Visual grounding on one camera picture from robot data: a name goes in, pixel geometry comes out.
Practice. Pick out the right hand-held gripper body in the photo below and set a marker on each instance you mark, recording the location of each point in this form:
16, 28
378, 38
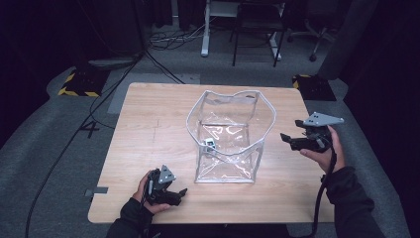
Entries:
318, 132

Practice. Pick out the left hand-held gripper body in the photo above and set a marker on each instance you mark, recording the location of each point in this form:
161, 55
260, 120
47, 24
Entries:
161, 185

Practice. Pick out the person's left hand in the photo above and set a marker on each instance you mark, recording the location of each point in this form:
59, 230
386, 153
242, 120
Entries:
142, 193

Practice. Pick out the person's right hand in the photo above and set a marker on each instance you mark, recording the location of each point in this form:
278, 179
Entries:
330, 158

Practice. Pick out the yellow black striped base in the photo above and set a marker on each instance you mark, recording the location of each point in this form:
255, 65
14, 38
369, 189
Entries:
315, 88
84, 82

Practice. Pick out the small label tag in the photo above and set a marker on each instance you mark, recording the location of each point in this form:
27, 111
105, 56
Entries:
209, 144

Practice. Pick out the clear plastic bag white trim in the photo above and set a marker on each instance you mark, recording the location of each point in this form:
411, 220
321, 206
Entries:
231, 145

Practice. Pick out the grey tape strip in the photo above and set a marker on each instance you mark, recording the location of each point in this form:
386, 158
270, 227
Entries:
99, 190

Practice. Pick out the black tape floor mark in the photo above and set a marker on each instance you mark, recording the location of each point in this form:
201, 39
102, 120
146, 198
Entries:
89, 128

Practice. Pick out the office swivel chair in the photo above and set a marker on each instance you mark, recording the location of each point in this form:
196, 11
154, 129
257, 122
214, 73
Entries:
313, 29

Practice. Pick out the black metal chair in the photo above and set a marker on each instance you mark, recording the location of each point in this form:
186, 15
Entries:
257, 20

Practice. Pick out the grey stand foot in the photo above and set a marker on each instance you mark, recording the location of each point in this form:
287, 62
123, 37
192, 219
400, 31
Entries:
112, 62

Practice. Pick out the white desk frame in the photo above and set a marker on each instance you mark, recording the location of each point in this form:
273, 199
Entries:
206, 29

